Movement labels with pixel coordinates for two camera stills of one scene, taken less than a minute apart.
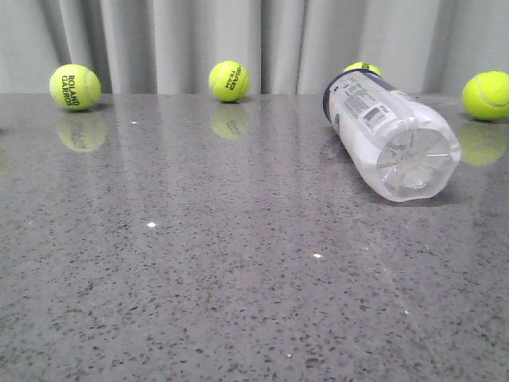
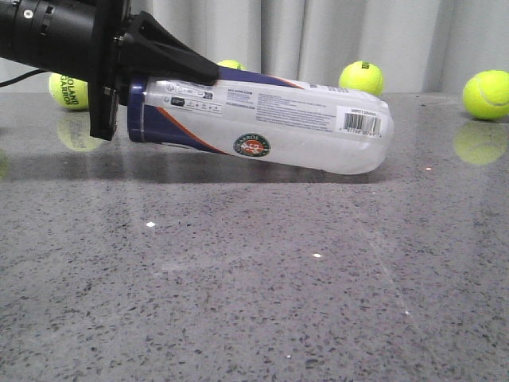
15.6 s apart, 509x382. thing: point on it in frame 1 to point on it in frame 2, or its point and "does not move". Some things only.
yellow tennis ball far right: [486, 95] does not move
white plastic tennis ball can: [402, 147] to [318, 126]
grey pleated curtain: [286, 47] does not move
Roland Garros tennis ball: [75, 87] does not move
